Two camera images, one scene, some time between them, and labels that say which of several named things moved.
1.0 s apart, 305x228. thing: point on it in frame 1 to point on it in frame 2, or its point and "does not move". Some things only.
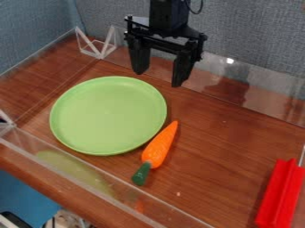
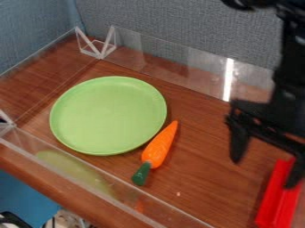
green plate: [108, 116] does not move
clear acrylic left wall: [63, 49] does not move
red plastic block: [282, 197] does not move
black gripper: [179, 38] to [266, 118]
